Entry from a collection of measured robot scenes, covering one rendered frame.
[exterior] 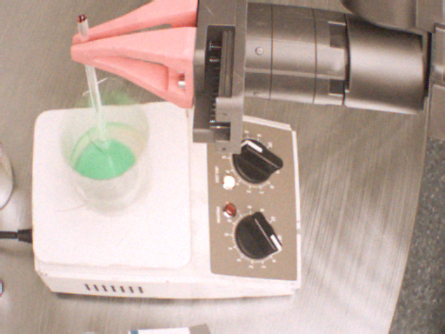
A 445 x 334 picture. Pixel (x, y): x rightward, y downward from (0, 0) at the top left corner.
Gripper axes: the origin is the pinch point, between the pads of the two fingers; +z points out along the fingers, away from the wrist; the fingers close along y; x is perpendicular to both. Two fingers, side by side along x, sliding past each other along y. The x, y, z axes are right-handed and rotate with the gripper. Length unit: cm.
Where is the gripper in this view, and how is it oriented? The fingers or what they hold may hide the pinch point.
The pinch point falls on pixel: (84, 47)
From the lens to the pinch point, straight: 58.1
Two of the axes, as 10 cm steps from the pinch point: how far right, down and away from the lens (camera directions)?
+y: -0.5, 9.3, -3.5
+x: -0.1, 3.5, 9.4
